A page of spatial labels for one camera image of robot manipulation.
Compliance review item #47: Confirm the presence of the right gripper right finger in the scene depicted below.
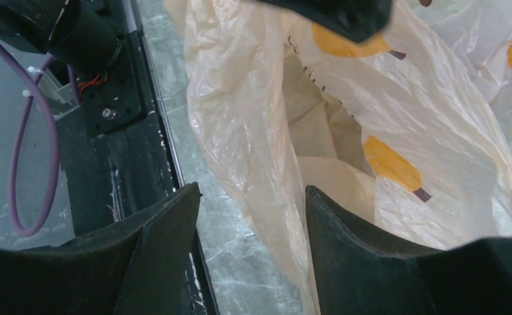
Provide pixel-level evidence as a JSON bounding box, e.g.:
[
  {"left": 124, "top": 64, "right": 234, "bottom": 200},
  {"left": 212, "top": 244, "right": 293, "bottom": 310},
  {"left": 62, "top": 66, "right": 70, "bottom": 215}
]
[{"left": 306, "top": 186, "right": 512, "bottom": 314}]

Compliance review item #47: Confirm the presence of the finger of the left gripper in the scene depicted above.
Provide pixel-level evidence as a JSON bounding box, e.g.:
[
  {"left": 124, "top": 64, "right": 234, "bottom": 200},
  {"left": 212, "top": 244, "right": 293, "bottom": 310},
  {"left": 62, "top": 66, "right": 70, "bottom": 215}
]
[{"left": 258, "top": 0, "right": 393, "bottom": 43}]

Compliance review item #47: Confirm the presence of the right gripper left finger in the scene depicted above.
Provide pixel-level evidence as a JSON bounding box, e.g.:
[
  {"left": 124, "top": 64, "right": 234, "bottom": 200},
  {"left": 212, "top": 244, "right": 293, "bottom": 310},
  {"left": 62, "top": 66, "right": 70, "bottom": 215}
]
[{"left": 0, "top": 183, "right": 200, "bottom": 314}]

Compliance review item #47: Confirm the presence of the translucent orange plastic bag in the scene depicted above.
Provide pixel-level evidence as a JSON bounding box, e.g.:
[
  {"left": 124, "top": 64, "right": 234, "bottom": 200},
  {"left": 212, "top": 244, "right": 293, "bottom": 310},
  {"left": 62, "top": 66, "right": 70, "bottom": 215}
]
[{"left": 164, "top": 1, "right": 512, "bottom": 314}]

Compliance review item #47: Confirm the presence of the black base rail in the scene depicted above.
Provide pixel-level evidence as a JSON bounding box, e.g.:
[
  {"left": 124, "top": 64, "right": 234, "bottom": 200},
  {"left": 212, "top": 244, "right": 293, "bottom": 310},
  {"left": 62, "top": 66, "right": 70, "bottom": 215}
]
[{"left": 57, "top": 1, "right": 219, "bottom": 314}]

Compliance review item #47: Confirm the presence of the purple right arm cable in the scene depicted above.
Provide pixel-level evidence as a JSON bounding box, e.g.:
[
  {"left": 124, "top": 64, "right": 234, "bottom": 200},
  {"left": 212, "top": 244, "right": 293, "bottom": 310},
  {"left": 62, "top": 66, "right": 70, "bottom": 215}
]
[{"left": 0, "top": 24, "right": 83, "bottom": 238}]

